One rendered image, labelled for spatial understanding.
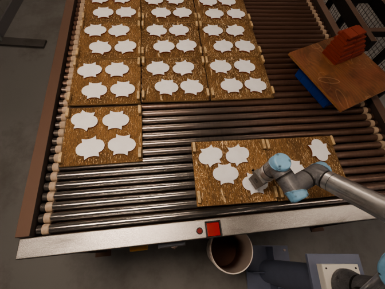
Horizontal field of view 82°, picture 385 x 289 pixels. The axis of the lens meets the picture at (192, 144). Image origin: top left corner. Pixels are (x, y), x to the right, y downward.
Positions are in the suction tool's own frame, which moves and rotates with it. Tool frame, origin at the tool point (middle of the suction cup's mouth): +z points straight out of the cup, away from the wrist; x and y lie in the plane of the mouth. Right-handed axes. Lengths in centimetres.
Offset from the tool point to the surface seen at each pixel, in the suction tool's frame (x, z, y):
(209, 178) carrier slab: -13.6, 1.0, 19.1
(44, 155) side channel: -63, 0, 87
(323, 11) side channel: -90, 0, -138
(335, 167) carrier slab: 14.3, 1.0, -46.1
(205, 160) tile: -22.7, 0.0, 16.2
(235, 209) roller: 6.0, 2.6, 15.7
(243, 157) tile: -14.7, 0.0, -2.6
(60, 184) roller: -46, 3, 86
